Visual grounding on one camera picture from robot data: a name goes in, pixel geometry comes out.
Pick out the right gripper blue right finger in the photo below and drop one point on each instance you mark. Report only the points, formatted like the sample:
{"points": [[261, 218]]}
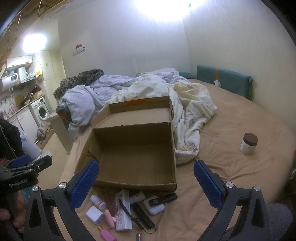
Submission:
{"points": [[252, 222]]}

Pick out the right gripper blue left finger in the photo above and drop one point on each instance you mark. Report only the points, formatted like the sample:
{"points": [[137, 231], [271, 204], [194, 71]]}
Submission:
{"points": [[40, 222]]}

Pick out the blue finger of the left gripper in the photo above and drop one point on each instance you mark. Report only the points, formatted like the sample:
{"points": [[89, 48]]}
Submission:
{"points": [[21, 161], [33, 168]]}

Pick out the white wall charger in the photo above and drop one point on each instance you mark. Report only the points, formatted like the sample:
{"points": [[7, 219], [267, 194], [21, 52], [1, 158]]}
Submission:
{"points": [[95, 215]]}

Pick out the white pink pill bottle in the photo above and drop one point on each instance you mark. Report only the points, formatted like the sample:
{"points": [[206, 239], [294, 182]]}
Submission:
{"points": [[98, 202]]}

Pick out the pink perfume bottle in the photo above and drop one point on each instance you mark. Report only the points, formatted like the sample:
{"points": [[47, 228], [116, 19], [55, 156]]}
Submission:
{"points": [[106, 235]]}

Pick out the pink oval case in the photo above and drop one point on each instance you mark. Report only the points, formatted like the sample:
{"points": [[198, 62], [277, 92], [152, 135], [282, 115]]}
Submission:
{"points": [[111, 221]]}

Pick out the clear bubble plastic bag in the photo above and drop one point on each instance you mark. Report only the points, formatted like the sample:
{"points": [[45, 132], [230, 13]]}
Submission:
{"points": [[110, 202]]}

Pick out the white rectangular box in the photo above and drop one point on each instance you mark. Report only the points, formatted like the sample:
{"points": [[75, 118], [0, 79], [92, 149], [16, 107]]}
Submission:
{"points": [[123, 221]]}

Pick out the AA battery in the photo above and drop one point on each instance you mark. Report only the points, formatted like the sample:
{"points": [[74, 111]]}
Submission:
{"points": [[138, 237]]}

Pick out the white earbuds case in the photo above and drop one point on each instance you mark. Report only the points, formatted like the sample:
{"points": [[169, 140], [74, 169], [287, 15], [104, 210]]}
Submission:
{"points": [[153, 210]]}

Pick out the black lithium battery pack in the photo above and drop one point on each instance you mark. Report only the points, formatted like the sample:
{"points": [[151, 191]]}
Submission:
{"points": [[163, 199]]}

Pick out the person left hand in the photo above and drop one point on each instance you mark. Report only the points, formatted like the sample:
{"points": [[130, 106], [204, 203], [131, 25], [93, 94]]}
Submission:
{"points": [[14, 207]]}

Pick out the white washing machine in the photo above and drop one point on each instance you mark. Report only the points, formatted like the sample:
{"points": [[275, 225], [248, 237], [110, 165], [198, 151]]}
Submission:
{"points": [[40, 112]]}

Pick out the teal orange pillow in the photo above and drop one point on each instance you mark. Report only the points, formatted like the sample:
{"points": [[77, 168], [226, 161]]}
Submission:
{"points": [[63, 111]]}

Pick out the white cream duvet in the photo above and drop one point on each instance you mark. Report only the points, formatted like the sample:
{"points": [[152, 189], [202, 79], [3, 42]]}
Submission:
{"points": [[192, 104]]}

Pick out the white water heater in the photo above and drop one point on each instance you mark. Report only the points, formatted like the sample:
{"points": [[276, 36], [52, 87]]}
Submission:
{"points": [[9, 81]]}

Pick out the beige bed sheet mattress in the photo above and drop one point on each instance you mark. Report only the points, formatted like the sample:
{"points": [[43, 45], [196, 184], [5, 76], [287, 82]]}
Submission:
{"points": [[220, 140]]}

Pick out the brown lid white jar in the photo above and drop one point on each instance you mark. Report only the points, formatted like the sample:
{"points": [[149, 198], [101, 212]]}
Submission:
{"points": [[249, 143]]}

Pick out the open cardboard box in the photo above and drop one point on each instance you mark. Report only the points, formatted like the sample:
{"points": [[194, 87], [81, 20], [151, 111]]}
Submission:
{"points": [[133, 143]]}

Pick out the dark patterned blanket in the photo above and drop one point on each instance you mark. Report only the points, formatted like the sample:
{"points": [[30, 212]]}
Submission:
{"points": [[83, 78]]}

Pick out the white small bottle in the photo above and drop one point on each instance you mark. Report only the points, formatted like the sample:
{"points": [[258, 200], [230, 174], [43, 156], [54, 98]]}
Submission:
{"points": [[137, 198]]}

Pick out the green headboard cushion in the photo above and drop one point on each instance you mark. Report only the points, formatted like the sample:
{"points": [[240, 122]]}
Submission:
{"points": [[234, 82]]}

